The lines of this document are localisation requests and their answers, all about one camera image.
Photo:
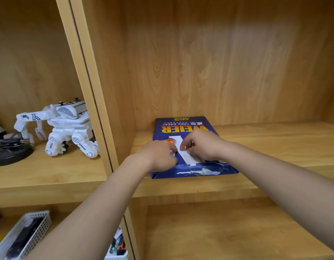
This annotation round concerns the person's left hand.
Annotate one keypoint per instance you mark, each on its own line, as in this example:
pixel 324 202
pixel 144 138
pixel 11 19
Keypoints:
pixel 156 155

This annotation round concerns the person's right hand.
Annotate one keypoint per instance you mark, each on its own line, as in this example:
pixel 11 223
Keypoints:
pixel 207 144

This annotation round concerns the person's left fingers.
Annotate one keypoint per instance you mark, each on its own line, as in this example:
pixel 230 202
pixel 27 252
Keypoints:
pixel 173 157

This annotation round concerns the person's right thumb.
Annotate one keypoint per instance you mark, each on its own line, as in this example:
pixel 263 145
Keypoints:
pixel 194 154

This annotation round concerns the blue copy paper ream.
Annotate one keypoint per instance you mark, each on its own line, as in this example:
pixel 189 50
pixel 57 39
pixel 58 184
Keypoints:
pixel 210 168

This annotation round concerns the person's left forearm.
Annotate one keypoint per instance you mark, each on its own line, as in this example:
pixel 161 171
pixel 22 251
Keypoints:
pixel 96 213

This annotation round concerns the person's right forearm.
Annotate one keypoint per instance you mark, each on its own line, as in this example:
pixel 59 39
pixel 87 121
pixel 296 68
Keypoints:
pixel 278 186

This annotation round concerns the wooden shelf cabinet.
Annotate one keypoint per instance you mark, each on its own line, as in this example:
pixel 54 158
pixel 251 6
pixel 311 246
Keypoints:
pixel 237 64

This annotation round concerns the orange and black tools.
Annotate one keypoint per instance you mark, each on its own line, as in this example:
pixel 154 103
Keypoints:
pixel 118 245

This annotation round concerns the white toy robot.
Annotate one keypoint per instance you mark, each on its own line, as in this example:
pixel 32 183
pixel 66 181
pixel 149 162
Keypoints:
pixel 67 124

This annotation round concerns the small white plastic basket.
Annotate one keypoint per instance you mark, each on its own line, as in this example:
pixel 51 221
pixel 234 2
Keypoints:
pixel 121 257

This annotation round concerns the white perforated plastic basket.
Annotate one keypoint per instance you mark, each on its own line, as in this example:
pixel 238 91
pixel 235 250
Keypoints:
pixel 44 222

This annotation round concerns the black device in basket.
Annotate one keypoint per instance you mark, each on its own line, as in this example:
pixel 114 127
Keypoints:
pixel 23 235

